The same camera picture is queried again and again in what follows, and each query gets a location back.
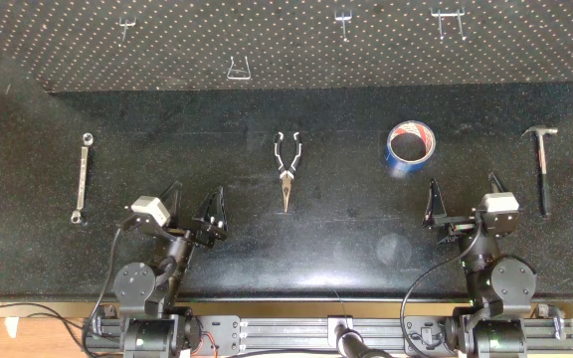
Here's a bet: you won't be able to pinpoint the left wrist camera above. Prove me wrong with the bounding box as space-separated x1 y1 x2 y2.
130 195 172 228

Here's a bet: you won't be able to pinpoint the metal hook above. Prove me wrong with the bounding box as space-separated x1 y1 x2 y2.
226 55 253 82
430 7 468 42
334 10 353 43
118 17 137 45

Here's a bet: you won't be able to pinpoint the mounting rail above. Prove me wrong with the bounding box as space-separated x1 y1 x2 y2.
82 302 573 358

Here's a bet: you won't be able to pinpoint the roll of blue tape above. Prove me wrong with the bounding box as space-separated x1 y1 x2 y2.
383 119 438 179

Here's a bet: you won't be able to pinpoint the hammer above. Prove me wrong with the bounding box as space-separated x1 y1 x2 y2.
521 124 560 219

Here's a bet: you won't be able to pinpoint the thin black wire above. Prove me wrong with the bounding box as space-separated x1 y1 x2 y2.
0 300 89 349

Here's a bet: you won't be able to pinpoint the black cable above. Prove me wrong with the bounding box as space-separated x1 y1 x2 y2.
80 227 123 358
399 221 484 358

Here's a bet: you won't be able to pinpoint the pliers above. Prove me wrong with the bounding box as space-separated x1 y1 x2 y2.
273 131 303 214

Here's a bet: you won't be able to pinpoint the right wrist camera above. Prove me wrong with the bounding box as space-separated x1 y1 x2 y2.
478 191 520 214

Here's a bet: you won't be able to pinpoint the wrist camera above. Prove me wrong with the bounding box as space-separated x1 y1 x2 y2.
130 195 172 228
478 191 520 214

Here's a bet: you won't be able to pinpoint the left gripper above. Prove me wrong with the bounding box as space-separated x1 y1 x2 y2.
120 180 229 249

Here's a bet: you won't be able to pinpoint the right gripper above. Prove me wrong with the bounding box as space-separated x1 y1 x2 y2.
422 171 520 245

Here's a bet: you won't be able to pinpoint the black pegboard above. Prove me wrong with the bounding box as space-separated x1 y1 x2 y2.
0 0 573 93

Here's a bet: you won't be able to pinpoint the wrench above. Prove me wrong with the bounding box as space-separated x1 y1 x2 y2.
70 132 95 225

